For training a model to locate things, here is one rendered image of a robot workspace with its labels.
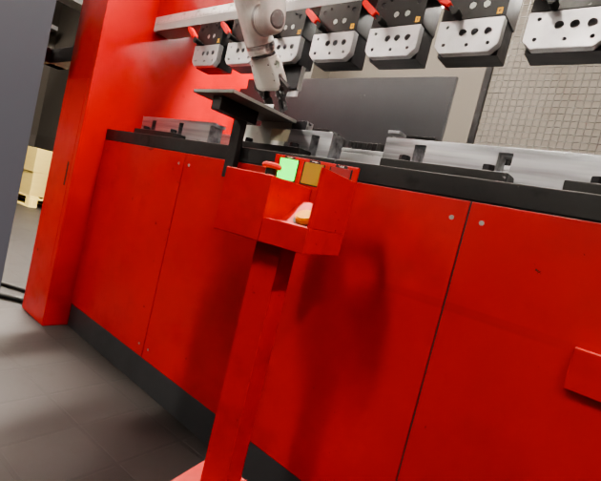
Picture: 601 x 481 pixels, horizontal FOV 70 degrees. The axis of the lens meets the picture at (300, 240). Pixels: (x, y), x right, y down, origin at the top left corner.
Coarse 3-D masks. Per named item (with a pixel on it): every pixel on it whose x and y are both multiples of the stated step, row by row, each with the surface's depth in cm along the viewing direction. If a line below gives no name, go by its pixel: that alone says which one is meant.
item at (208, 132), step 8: (144, 120) 187; (152, 120) 183; (160, 120) 179; (168, 120) 175; (176, 120) 171; (184, 120) 168; (192, 120) 165; (152, 128) 183; (160, 128) 178; (168, 128) 175; (176, 128) 171; (184, 128) 167; (192, 128) 164; (200, 128) 161; (208, 128) 158; (216, 128) 159; (224, 128) 161; (192, 136) 164; (200, 136) 160; (208, 136) 158; (216, 136) 160
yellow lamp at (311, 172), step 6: (306, 162) 90; (306, 168) 90; (312, 168) 89; (318, 168) 89; (306, 174) 90; (312, 174) 89; (318, 174) 89; (300, 180) 90; (306, 180) 90; (312, 180) 89; (318, 180) 88
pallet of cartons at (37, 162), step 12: (36, 156) 509; (48, 156) 520; (24, 168) 521; (36, 168) 512; (48, 168) 523; (24, 180) 522; (36, 180) 516; (24, 192) 520; (36, 192) 519; (24, 204) 516; (36, 204) 519
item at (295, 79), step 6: (288, 66) 138; (294, 66) 137; (300, 66) 135; (288, 72) 138; (294, 72) 136; (300, 72) 135; (288, 78) 138; (294, 78) 136; (300, 78) 136; (294, 84) 136; (300, 84) 136; (294, 90) 137
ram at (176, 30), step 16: (160, 0) 186; (176, 0) 178; (192, 0) 171; (208, 0) 164; (224, 0) 158; (304, 0) 133; (320, 0) 129; (336, 0) 125; (352, 0) 121; (368, 0) 118; (208, 16) 163; (224, 16) 157; (160, 32) 187; (176, 32) 182
